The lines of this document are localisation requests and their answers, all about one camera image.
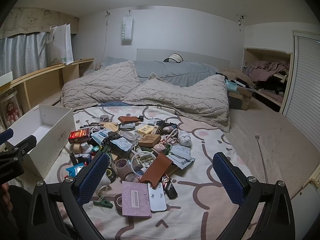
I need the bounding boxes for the green clip with tie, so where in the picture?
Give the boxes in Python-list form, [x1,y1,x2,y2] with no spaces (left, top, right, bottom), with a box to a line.
[93,185,113,209]

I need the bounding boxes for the white remote control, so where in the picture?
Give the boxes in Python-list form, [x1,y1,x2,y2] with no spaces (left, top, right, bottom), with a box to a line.
[148,182,167,213]

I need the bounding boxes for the black round tin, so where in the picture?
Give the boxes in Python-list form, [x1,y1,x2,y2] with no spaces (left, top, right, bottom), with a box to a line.
[106,167,117,183]

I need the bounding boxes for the blue foil packet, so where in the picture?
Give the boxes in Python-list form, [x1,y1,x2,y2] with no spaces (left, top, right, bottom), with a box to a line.
[66,163,84,178]

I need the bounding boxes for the doll in red dress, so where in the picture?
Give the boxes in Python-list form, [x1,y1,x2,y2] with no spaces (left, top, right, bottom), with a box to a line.
[5,101,22,126]

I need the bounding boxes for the tan tape roll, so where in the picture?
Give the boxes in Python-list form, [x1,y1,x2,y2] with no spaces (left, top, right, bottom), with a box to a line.
[71,143,82,154]

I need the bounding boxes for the white shoe box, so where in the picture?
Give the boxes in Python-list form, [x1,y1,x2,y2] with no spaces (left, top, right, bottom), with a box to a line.
[5,105,75,179]

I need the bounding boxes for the red cigarette box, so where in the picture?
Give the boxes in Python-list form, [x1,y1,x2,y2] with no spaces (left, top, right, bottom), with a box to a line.
[68,128,90,144]

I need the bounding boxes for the wooden shelf unit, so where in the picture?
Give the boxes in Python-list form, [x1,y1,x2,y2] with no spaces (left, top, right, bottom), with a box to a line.
[1,58,94,113]

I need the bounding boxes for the brown leather pouch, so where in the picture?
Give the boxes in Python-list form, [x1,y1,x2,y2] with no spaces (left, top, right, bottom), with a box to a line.
[139,153,172,189]

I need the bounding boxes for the black safety lighter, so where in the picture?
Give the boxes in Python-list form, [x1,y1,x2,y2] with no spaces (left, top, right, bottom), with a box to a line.
[161,174,178,199]

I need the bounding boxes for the brown wooden box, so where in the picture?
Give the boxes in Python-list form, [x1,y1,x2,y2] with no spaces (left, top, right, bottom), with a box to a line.
[138,134,161,148]

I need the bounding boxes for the cartoon print bedsheet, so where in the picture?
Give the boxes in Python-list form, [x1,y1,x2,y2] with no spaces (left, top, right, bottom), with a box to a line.
[42,104,266,240]

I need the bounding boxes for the grey curtain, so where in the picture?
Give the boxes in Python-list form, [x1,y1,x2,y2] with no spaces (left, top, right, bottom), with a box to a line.
[0,32,50,79]

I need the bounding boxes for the beige textured blanket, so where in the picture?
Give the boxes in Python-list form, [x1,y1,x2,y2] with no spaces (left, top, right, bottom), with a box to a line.
[61,60,230,132]

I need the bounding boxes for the white louvered door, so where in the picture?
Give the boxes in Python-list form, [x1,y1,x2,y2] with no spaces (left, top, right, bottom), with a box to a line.
[283,30,320,150]

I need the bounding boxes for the white tote bag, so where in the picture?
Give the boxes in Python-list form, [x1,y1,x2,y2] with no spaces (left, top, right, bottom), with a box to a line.
[46,24,74,66]

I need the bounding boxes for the pile of clothes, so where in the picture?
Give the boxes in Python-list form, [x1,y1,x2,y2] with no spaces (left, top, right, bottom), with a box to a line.
[245,60,290,103]

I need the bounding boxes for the grey duvet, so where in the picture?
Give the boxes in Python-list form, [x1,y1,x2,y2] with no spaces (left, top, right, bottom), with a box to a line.
[100,56,221,87]

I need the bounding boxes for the white headband hat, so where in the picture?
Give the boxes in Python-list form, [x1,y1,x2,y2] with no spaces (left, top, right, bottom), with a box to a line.
[163,53,184,63]

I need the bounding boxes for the hanging white sweet bag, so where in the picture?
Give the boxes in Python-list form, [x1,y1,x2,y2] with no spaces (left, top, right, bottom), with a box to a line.
[121,10,133,41]

